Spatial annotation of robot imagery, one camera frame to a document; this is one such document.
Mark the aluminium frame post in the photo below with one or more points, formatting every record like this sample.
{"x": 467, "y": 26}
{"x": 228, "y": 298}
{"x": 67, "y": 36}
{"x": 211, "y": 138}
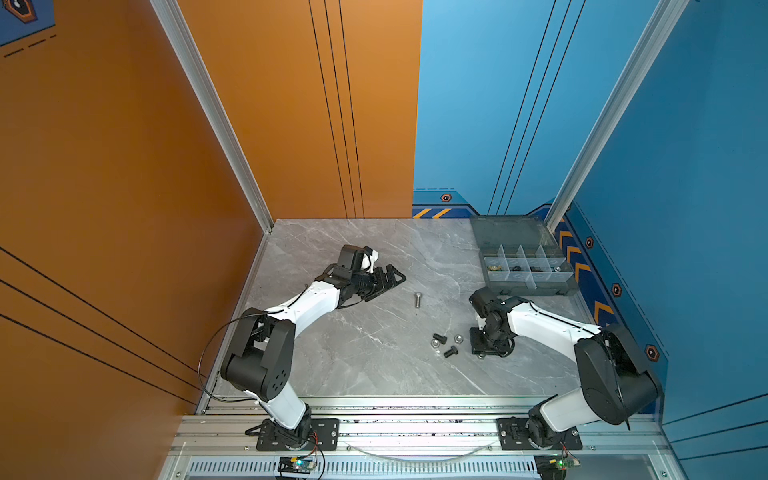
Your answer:
{"x": 177, "y": 31}
{"x": 653, "y": 38}

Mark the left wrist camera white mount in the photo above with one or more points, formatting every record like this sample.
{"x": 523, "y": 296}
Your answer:
{"x": 353, "y": 259}

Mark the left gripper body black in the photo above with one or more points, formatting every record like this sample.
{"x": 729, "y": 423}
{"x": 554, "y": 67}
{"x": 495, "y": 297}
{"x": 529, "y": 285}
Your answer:
{"x": 365, "y": 285}

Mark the grey plastic organizer box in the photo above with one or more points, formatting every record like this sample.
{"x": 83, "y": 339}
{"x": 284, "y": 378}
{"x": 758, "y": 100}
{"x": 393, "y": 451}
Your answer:
{"x": 524, "y": 241}

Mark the aluminium front rail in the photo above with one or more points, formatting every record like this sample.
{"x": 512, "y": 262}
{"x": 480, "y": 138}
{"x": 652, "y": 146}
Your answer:
{"x": 412, "y": 437}

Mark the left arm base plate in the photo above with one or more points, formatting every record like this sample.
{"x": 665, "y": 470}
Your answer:
{"x": 322, "y": 432}

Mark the left aluminium frame post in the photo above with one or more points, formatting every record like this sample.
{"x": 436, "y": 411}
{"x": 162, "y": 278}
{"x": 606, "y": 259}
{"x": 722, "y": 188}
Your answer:
{"x": 177, "y": 31}

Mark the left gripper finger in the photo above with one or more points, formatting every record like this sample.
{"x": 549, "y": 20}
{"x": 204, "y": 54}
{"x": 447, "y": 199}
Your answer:
{"x": 388, "y": 277}
{"x": 374, "y": 290}

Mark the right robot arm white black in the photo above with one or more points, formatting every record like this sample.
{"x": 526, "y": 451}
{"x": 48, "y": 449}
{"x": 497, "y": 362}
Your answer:
{"x": 616, "y": 379}

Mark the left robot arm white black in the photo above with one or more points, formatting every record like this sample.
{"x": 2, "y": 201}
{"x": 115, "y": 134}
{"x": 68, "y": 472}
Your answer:
{"x": 259, "y": 358}

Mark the right aluminium frame post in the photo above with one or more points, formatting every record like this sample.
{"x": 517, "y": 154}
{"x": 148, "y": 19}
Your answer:
{"x": 653, "y": 38}

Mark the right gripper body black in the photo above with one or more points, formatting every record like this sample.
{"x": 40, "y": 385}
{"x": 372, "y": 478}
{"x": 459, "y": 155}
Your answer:
{"x": 484, "y": 342}

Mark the green circuit board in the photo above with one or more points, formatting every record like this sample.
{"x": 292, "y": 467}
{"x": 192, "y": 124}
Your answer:
{"x": 288, "y": 466}

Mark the right circuit board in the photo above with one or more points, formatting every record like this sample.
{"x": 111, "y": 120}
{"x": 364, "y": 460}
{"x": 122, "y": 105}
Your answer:
{"x": 555, "y": 468}

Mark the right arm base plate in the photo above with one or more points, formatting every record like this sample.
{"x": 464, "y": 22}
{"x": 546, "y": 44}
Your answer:
{"x": 522, "y": 433}

